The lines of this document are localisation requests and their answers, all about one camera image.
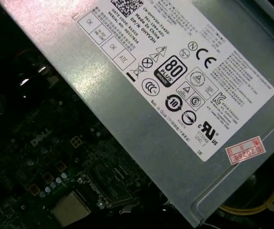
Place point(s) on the silver CPU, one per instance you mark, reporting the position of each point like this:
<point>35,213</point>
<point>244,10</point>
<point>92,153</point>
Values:
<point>70,207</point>

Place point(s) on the grey power supply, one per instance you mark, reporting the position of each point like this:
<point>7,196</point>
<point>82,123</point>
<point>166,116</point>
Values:
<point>103,83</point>

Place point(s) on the metal socket cover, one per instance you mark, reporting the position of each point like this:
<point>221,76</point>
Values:
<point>123,183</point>

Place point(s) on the green motherboard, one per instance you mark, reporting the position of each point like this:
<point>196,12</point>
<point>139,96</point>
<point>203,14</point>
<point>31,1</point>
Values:
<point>20,167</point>

